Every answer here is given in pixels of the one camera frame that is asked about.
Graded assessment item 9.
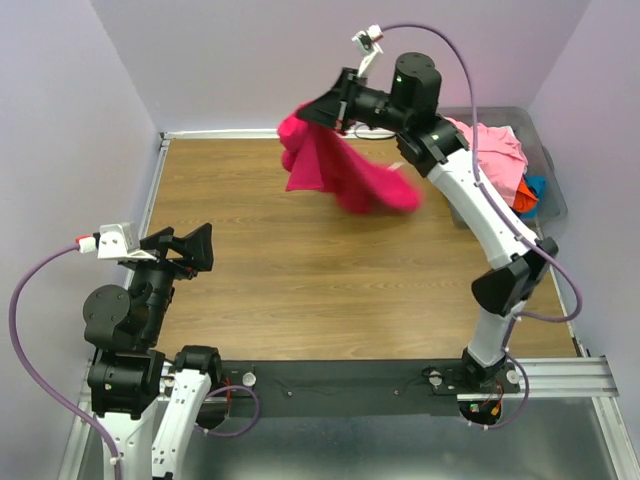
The magenta t-shirt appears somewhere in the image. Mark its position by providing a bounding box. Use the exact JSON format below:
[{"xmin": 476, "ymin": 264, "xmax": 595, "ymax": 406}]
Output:
[{"xmin": 277, "ymin": 113, "xmax": 422, "ymax": 215}]

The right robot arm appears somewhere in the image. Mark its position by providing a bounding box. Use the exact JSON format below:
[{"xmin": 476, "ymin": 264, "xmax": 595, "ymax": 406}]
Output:
[{"xmin": 296, "ymin": 52, "xmax": 558, "ymax": 391}]

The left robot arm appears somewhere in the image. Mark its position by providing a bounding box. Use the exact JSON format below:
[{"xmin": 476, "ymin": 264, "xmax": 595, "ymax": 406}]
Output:
[{"xmin": 80, "ymin": 223, "xmax": 221, "ymax": 479}]

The light pink t-shirt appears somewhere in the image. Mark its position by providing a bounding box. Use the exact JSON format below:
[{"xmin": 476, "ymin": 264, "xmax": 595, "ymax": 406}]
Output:
[{"xmin": 447, "ymin": 118, "xmax": 529, "ymax": 208}]

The orange t-shirt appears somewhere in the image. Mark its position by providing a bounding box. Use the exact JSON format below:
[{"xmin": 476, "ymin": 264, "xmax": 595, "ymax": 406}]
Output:
[{"xmin": 512, "ymin": 177, "xmax": 539, "ymax": 214}]

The teal t-shirt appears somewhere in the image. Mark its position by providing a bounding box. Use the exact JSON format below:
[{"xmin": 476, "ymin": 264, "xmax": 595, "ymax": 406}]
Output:
[{"xmin": 525, "ymin": 175, "xmax": 546, "ymax": 200}]

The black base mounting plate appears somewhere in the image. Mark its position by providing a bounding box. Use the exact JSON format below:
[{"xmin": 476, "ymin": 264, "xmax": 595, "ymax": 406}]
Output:
[{"xmin": 222, "ymin": 359, "xmax": 521, "ymax": 418}]

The clear plastic bin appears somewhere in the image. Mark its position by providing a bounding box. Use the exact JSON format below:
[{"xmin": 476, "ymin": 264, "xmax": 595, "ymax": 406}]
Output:
[{"xmin": 437, "ymin": 106, "xmax": 570, "ymax": 229}]

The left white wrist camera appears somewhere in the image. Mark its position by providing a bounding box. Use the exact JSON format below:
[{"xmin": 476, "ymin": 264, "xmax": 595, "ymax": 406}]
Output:
[{"xmin": 75, "ymin": 222, "xmax": 157, "ymax": 261}]

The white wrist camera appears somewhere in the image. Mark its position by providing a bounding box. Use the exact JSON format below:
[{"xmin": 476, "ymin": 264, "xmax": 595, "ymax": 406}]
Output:
[
  {"xmin": 75, "ymin": 222, "xmax": 157, "ymax": 261},
  {"xmin": 351, "ymin": 24, "xmax": 384, "ymax": 78}
]

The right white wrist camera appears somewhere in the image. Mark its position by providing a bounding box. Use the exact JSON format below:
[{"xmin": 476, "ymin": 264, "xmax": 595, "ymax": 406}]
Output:
[{"xmin": 351, "ymin": 24, "xmax": 384, "ymax": 78}]

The aluminium front rail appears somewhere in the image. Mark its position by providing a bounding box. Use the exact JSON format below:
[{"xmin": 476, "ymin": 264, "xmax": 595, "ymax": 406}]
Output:
[{"xmin": 74, "ymin": 355, "xmax": 621, "ymax": 401}]

